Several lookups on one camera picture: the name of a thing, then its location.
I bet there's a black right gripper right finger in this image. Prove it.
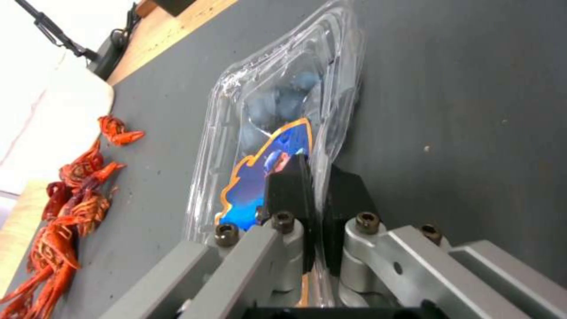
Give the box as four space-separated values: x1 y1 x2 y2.
316 163 567 319

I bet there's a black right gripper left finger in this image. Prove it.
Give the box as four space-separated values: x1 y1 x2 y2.
99 154 321 319

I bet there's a clear plastic takeout container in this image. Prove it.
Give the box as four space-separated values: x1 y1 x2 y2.
185 0 369 308

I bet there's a white takeout bag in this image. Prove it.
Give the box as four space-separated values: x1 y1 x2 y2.
0 50 115 197

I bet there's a blueberry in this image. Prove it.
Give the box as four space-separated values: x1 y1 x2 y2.
276 89 310 114
295 71 323 91
245 94 280 124

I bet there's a dark grey table mat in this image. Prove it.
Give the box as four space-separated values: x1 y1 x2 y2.
0 0 567 319

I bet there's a red crayfish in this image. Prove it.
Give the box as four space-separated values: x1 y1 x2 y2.
25 216 82 278
97 114 147 147
42 181 120 237
59 139 128 187
0 265 73 319

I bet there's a black power adapter box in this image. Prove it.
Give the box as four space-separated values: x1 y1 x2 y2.
93 29 135 81

